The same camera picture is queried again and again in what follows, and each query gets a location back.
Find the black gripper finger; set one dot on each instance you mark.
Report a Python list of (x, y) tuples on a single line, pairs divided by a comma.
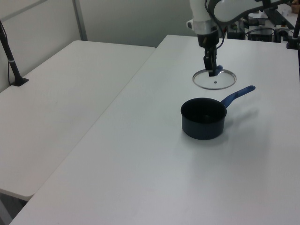
[(213, 65), (206, 59)]

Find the grey partition post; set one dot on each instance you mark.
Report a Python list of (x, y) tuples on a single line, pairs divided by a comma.
[(80, 20)]

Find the black camera stand pole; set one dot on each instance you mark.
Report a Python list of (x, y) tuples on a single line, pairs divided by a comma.
[(11, 63)]

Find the black electronics box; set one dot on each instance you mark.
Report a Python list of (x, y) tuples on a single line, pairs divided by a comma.
[(261, 35)]

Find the black slanted metal bar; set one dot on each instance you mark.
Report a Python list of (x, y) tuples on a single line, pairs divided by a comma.
[(279, 16)]

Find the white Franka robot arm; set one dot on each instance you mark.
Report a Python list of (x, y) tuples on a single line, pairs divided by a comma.
[(222, 10)]

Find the glass lid blue knob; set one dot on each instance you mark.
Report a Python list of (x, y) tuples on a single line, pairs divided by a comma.
[(222, 80)]

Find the black pole with table clamp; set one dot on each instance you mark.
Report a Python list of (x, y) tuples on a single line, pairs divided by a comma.
[(294, 39)]

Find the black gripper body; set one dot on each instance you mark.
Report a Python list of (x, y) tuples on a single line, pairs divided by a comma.
[(207, 39)]

